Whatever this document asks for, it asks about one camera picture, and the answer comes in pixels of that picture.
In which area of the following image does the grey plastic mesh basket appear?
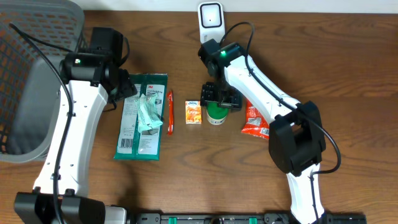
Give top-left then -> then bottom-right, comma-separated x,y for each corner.
1,0 -> 86,163

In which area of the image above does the orange Kleenex tissue pack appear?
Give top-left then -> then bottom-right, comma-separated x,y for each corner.
185,101 -> 202,124

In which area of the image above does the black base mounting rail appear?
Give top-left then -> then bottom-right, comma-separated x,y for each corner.
126,213 -> 367,224

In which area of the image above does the mint green wipe packet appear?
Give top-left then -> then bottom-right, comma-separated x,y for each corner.
136,93 -> 163,134

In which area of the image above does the green 3M glove package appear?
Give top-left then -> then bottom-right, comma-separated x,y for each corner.
114,73 -> 168,161

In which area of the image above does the red snack packet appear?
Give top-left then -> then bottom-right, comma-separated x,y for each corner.
241,100 -> 269,139

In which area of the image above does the green-lid white jar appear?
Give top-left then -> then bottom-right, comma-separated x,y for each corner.
206,102 -> 228,126

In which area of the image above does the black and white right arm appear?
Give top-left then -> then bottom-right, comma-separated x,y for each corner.
198,39 -> 326,223

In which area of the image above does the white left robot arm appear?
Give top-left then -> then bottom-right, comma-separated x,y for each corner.
14,27 -> 137,224

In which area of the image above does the red coffee stick sachet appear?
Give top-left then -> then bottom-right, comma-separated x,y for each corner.
167,90 -> 174,135

